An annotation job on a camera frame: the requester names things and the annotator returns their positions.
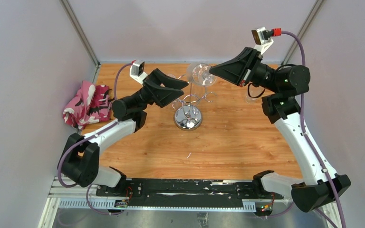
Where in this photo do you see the chrome wine glass rack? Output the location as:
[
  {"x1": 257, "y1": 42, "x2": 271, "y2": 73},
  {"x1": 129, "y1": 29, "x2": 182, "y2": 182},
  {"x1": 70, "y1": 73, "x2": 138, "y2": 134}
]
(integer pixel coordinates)
[{"x1": 171, "y1": 73, "x2": 216, "y2": 131}]

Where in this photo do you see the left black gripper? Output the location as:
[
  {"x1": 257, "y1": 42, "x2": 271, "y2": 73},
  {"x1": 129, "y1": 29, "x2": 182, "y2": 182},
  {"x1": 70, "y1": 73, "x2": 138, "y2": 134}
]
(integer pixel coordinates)
[{"x1": 131, "y1": 69, "x2": 188, "y2": 111}]

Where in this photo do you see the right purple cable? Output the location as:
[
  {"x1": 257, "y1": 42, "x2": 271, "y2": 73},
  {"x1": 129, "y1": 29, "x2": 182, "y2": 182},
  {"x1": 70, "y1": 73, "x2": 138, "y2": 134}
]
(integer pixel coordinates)
[{"x1": 270, "y1": 28, "x2": 347, "y2": 228}]

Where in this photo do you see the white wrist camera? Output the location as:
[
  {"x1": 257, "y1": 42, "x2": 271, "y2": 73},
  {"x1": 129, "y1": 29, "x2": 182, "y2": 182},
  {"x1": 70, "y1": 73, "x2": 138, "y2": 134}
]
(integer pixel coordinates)
[
  {"x1": 130, "y1": 60, "x2": 148, "y2": 85},
  {"x1": 251, "y1": 27, "x2": 274, "y2": 55}
]

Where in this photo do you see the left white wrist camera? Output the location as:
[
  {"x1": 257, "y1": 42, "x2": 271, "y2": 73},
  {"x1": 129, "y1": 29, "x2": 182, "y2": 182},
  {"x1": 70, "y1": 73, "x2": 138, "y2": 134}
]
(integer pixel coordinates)
[{"x1": 130, "y1": 60, "x2": 148, "y2": 85}]

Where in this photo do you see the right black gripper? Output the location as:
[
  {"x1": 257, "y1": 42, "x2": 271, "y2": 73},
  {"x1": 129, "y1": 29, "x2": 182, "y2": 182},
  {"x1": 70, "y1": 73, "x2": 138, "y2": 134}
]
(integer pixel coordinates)
[{"x1": 208, "y1": 47, "x2": 280, "y2": 94}]

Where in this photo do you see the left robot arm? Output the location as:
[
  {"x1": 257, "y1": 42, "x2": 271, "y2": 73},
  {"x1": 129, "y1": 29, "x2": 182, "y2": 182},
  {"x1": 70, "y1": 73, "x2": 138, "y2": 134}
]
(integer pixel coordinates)
[{"x1": 57, "y1": 68, "x2": 188, "y2": 196}]

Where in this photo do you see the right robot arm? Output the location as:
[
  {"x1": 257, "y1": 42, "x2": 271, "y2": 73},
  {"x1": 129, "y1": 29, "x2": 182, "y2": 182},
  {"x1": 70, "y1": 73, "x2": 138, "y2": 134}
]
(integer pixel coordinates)
[{"x1": 209, "y1": 47, "x2": 351, "y2": 212}]

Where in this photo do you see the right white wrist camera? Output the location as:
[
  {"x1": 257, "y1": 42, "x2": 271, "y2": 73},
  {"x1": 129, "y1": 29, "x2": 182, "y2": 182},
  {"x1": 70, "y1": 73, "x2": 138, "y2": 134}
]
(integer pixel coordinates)
[{"x1": 251, "y1": 27, "x2": 274, "y2": 55}]

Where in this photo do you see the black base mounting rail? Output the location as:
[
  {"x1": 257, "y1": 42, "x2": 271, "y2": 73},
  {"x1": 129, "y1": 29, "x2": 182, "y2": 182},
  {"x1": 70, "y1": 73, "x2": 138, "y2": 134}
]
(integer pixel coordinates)
[{"x1": 93, "y1": 178, "x2": 283, "y2": 212}]

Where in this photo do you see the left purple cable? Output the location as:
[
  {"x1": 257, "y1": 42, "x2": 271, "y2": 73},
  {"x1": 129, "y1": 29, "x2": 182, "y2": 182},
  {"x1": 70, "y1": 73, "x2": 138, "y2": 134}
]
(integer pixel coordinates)
[{"x1": 57, "y1": 62, "x2": 134, "y2": 216}]

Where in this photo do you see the pink camouflage cloth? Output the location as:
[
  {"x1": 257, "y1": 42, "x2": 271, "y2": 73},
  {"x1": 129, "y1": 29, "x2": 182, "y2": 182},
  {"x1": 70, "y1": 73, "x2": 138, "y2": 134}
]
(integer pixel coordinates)
[{"x1": 62, "y1": 80, "x2": 113, "y2": 130}]

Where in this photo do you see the purple cable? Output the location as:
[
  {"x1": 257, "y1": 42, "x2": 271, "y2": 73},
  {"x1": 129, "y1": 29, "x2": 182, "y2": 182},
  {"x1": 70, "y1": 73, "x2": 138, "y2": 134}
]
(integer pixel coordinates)
[
  {"x1": 270, "y1": 28, "x2": 347, "y2": 228},
  {"x1": 57, "y1": 62, "x2": 134, "y2": 216}
]

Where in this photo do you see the aluminium frame post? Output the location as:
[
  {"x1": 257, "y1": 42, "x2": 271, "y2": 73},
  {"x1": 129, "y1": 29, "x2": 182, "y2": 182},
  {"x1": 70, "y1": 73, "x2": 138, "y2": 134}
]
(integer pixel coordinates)
[
  {"x1": 281, "y1": 0, "x2": 326, "y2": 64},
  {"x1": 59, "y1": 0, "x2": 99, "y2": 66}
]

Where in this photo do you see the left aluminium frame post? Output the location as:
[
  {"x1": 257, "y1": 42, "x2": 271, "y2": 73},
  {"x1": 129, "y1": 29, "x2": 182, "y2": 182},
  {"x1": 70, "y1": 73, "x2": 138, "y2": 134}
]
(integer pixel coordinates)
[{"x1": 59, "y1": 0, "x2": 99, "y2": 66}]

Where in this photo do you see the right aluminium frame post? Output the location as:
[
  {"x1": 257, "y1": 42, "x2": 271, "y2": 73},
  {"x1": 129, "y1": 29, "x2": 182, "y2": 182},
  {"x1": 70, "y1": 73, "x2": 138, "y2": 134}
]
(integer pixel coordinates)
[{"x1": 281, "y1": 0, "x2": 326, "y2": 64}]

